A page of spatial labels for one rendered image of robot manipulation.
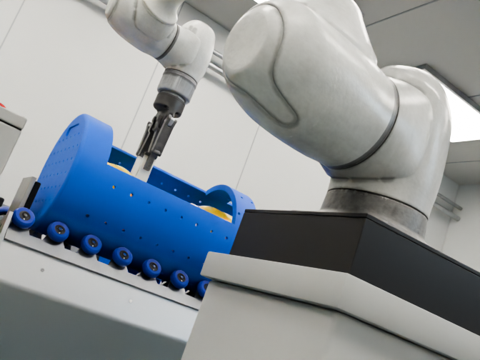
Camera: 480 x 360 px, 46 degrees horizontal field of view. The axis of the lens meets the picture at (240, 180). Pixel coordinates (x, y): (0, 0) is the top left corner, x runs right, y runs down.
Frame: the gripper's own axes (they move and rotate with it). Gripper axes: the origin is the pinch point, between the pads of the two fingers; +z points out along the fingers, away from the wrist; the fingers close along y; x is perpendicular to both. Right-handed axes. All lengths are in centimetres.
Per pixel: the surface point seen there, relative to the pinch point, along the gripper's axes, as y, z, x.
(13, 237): -12.3, 25.5, 22.6
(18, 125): -34.5, 9.2, 33.5
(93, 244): -11.4, 21.0, 7.2
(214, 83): 323, -170, -142
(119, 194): -14.6, 9.5, 7.2
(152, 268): -11.7, 21.0, -7.4
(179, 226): -14.3, 10.3, -8.5
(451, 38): 145, -224, -231
